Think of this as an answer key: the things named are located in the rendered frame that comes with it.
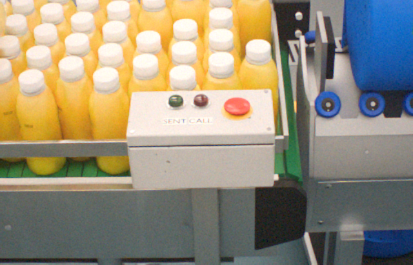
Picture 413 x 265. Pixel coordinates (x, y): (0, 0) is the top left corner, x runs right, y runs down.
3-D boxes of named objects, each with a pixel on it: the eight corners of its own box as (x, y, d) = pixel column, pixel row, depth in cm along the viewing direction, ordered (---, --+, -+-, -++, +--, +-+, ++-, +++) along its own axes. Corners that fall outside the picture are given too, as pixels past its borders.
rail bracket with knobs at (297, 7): (310, 51, 165) (311, 6, 158) (272, 52, 165) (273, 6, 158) (305, 24, 172) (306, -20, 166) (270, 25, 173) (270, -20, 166)
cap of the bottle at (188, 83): (170, 75, 132) (169, 65, 131) (195, 73, 132) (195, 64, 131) (170, 89, 129) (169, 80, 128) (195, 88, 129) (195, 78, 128)
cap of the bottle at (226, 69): (216, 58, 135) (216, 49, 134) (238, 64, 133) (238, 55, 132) (204, 71, 132) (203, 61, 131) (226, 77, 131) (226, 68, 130)
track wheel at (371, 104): (386, 89, 140) (383, 90, 142) (359, 90, 140) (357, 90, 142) (386, 117, 140) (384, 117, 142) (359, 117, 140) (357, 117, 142)
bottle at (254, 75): (270, 149, 142) (272, 69, 132) (233, 142, 144) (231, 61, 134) (282, 126, 147) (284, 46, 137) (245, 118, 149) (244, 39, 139)
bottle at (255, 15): (242, 78, 158) (242, 2, 148) (231, 59, 163) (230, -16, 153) (276, 71, 160) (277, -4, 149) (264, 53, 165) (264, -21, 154)
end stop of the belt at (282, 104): (288, 149, 134) (288, 135, 132) (282, 149, 134) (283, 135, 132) (273, 16, 165) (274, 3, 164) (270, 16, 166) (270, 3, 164)
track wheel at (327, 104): (341, 90, 140) (339, 91, 142) (314, 91, 140) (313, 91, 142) (342, 118, 140) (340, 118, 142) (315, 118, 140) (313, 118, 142)
